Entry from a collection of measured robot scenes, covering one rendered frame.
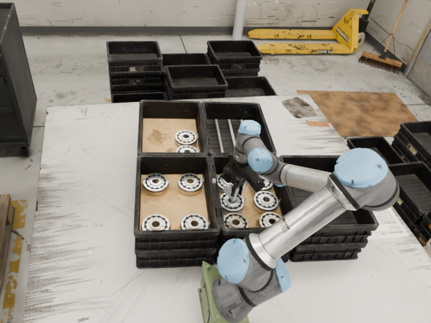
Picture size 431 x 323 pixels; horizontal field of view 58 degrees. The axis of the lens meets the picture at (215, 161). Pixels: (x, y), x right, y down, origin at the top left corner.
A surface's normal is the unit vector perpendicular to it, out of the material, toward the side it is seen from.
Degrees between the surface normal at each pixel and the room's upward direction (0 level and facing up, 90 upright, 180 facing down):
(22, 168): 0
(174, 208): 0
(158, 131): 0
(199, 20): 90
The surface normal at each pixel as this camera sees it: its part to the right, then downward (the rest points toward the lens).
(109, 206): 0.11, -0.73
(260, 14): 0.24, 0.67
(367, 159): -0.52, -0.54
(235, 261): -0.69, -0.39
